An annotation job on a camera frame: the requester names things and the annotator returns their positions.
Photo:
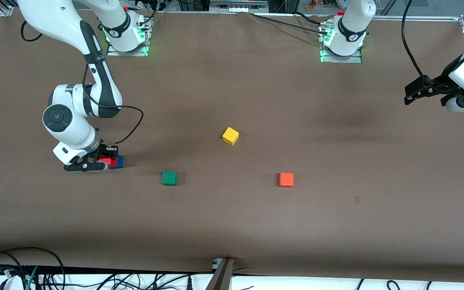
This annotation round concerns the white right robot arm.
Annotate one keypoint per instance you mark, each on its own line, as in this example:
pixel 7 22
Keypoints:
pixel 71 125

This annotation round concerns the grey power strip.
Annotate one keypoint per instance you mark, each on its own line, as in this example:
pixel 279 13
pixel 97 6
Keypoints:
pixel 238 7

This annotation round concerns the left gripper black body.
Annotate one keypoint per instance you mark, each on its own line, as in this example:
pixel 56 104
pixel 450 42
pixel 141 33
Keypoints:
pixel 442 84

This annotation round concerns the red wooden block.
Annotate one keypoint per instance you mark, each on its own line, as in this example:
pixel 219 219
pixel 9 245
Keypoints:
pixel 109 162

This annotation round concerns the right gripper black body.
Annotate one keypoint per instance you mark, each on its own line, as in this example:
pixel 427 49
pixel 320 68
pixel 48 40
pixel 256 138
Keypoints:
pixel 106 151

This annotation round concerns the orange wooden block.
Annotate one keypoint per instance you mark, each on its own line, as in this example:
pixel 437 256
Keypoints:
pixel 286 179

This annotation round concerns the green wooden block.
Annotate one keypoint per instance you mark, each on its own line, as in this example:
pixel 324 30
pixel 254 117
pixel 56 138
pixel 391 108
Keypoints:
pixel 169 178

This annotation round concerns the yellow wooden block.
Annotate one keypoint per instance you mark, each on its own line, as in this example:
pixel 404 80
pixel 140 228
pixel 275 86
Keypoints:
pixel 230 135

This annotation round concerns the blue wooden block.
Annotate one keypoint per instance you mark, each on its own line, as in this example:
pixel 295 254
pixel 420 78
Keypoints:
pixel 119 162

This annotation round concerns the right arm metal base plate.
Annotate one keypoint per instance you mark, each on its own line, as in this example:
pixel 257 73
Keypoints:
pixel 127 53

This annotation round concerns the small orange background object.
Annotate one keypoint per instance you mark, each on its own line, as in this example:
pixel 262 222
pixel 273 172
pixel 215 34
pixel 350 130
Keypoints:
pixel 313 4

